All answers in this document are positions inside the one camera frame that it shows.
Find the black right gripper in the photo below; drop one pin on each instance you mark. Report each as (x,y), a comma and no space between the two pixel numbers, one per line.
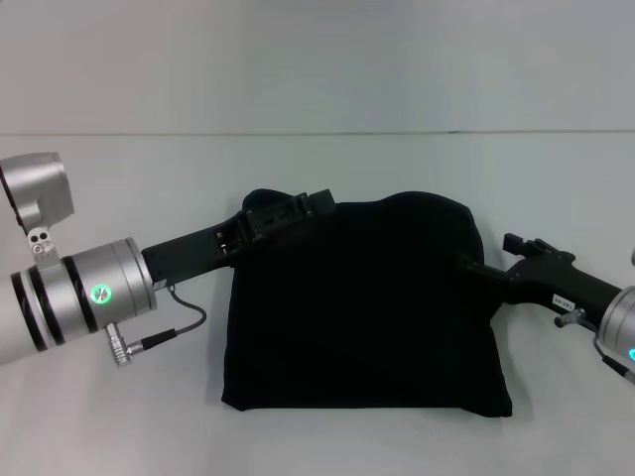
(560,287)

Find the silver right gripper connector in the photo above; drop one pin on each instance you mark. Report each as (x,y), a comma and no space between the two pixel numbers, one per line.
(570,318)

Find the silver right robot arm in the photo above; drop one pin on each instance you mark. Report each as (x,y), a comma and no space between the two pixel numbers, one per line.
(620,327)

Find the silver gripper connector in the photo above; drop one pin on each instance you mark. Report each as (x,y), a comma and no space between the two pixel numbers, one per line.
(121,347)
(570,318)

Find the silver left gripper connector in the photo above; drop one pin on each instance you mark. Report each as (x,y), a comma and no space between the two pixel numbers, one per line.
(121,347)

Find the black shirt with FREE print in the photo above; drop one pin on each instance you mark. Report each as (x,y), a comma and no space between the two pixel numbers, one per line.
(357,307)

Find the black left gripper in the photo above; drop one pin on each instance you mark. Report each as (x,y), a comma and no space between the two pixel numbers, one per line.
(193,258)

